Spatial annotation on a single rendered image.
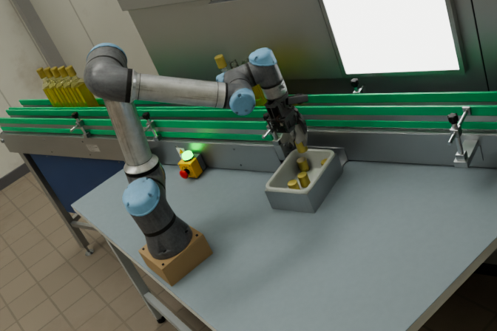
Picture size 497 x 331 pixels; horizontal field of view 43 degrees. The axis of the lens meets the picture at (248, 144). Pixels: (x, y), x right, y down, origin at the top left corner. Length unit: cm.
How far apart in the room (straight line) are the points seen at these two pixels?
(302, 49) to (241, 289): 88
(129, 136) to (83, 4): 330
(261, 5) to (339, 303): 108
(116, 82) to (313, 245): 76
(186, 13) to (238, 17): 28
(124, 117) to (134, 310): 153
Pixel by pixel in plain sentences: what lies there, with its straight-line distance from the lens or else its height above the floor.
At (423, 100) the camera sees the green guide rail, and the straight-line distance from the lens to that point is 207.
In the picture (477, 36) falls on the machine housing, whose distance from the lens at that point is 204.
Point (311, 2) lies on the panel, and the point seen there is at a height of 128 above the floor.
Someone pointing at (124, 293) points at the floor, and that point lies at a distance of 342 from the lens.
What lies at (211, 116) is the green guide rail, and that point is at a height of 94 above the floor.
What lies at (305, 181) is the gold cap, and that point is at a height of 79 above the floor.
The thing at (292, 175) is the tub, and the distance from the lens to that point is 220.
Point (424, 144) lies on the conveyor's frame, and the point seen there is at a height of 84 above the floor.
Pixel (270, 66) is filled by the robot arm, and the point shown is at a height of 123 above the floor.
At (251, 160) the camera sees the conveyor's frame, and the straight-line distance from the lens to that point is 233.
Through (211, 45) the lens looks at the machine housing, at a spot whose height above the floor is 113.
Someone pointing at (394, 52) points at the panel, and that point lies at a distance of 212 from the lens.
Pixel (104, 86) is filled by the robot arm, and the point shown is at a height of 142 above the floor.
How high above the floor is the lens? 199
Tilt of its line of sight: 29 degrees down
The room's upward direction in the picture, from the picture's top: 23 degrees counter-clockwise
